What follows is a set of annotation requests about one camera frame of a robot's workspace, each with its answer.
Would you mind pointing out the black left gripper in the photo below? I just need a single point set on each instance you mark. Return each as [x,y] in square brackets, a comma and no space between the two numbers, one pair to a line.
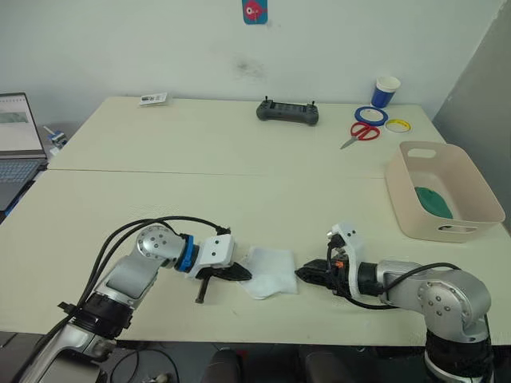
[217,273]

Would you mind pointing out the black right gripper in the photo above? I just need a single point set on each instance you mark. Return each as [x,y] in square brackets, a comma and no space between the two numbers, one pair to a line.
[339,271]

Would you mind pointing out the white sock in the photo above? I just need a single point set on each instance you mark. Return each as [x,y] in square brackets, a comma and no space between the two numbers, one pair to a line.
[273,273]

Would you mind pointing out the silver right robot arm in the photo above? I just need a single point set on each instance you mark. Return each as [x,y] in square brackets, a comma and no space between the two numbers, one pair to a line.
[439,295]

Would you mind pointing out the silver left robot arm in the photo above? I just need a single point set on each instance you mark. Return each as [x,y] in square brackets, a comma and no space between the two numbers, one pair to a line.
[127,275]

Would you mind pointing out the beige plastic container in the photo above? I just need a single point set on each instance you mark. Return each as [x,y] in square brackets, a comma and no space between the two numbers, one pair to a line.
[475,187]

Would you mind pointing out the dark rounded shape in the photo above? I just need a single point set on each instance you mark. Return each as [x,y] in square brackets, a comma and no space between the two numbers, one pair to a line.
[221,367]

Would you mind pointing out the green sock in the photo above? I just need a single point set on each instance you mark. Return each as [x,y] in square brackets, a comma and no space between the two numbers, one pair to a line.
[433,201]

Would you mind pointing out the black remote controller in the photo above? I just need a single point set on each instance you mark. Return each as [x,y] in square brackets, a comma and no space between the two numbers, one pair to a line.
[287,111]

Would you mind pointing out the blue paper cup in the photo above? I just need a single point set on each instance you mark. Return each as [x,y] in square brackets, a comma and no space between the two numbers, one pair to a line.
[384,93]

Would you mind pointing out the clear label packet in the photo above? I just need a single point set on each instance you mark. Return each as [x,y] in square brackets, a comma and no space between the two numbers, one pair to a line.
[153,99]

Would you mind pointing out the small blue white device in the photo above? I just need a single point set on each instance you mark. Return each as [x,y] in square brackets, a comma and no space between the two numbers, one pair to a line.
[58,139]

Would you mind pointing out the grey laptop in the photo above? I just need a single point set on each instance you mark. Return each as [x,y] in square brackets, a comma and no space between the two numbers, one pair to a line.
[18,159]

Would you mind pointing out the grey partition panel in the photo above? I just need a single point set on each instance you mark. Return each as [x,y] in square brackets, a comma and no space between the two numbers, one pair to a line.
[483,95]

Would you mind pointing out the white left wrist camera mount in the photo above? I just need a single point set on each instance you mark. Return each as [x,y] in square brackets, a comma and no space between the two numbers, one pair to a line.
[215,249]

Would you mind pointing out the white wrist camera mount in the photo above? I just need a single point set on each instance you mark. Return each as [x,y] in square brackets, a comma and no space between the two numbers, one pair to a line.
[215,249]
[353,247]

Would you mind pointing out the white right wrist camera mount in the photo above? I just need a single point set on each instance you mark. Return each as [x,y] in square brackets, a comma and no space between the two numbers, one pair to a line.
[353,247]

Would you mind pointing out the blue fish wall sticker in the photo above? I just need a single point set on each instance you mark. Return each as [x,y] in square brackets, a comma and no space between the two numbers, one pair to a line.
[254,11]

